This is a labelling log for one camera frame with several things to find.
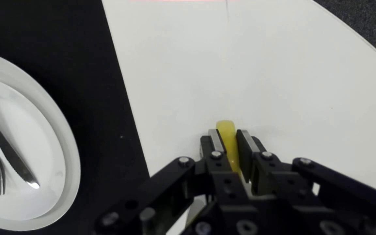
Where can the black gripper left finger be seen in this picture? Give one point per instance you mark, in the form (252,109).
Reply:
(170,182)

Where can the black placemat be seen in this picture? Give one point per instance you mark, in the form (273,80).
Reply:
(66,33)

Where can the yellow and white mug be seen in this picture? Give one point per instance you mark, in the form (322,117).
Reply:
(228,138)

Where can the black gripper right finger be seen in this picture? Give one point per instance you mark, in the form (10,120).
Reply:
(284,182)

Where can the silver knife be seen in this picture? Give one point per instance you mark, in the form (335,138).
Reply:
(6,147)

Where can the white round plate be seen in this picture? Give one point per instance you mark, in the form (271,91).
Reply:
(32,130)

